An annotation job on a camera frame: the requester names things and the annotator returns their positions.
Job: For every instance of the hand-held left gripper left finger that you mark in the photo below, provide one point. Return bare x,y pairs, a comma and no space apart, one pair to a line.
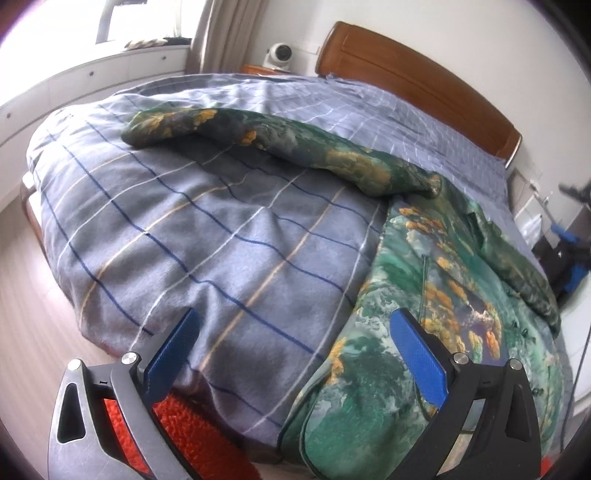
173,350

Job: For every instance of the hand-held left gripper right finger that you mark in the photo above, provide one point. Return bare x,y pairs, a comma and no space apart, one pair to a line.
418,355

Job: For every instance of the green printed garment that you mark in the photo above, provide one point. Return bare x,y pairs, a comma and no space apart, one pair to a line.
406,258

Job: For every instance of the orange shaggy mat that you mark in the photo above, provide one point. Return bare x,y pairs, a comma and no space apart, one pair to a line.
194,434

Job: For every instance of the blue plaid blanket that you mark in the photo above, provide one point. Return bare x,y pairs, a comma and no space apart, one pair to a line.
184,221

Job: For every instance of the black and blue jacket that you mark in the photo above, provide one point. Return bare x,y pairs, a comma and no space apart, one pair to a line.
561,263

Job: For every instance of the wooden bed headboard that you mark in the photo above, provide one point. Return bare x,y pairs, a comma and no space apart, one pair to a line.
415,78

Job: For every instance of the white window cabinet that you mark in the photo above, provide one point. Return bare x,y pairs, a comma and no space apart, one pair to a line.
69,87

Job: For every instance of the wooden nightstand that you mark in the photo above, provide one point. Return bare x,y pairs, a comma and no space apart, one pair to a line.
258,70

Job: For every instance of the beige curtain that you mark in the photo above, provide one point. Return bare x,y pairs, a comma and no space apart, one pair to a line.
221,32

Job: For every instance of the white security camera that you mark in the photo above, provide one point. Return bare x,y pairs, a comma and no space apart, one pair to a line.
279,54

